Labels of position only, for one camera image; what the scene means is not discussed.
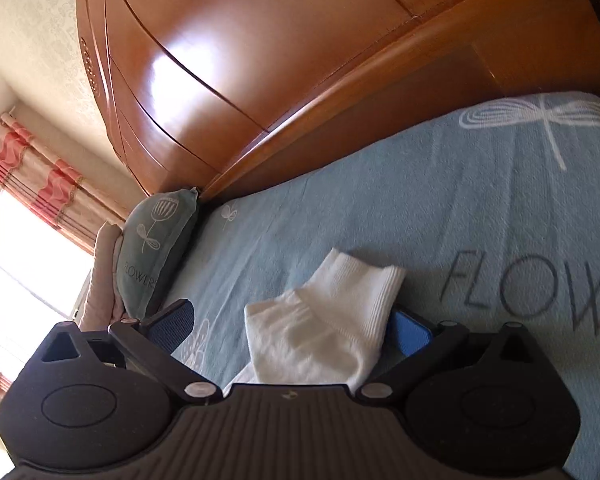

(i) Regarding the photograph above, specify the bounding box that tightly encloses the white printed sweatshirt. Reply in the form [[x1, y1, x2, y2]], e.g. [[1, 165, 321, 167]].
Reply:
[[230, 249, 406, 391]]

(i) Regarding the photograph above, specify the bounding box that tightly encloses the pink floral folded quilt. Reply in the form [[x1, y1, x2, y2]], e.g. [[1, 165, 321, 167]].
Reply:
[[78, 223, 126, 332]]

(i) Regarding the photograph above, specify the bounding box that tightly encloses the green flower pillow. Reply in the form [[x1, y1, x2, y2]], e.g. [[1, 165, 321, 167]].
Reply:
[[116, 188, 198, 320]]

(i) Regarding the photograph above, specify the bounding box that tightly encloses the window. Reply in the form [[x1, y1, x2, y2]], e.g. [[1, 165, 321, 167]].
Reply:
[[0, 188, 93, 379]]

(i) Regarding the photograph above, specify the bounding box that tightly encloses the blue patterned bed sheet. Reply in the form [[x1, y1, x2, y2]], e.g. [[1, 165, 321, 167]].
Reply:
[[169, 92, 600, 479]]

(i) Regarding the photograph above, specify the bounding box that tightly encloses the pink striped curtain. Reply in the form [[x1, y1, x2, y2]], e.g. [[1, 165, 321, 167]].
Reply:
[[0, 113, 130, 252]]

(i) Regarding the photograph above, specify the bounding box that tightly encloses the wooden headboard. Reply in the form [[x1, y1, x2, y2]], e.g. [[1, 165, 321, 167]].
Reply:
[[76, 0, 600, 200]]

